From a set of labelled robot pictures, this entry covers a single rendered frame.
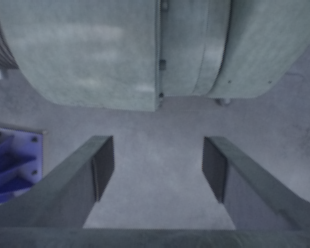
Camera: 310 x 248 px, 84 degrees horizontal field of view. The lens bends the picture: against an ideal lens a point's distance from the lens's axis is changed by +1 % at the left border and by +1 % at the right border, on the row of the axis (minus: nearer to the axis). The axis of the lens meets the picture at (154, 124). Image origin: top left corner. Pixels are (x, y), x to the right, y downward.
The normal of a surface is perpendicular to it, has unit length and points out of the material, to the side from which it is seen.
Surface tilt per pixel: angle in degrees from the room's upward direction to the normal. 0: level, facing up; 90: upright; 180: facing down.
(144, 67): 28
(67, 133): 0
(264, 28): 49
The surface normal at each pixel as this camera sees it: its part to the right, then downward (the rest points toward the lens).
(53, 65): -0.08, 0.66
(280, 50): -0.01, 0.88
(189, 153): -0.01, 0.23
